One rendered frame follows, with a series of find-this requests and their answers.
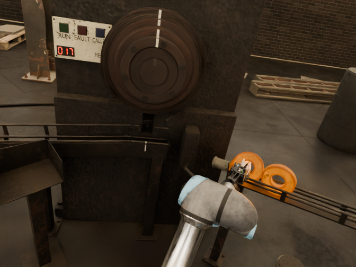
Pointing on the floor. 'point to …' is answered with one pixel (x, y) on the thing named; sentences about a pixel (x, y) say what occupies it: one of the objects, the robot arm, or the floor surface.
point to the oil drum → (341, 116)
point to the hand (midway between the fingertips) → (248, 163)
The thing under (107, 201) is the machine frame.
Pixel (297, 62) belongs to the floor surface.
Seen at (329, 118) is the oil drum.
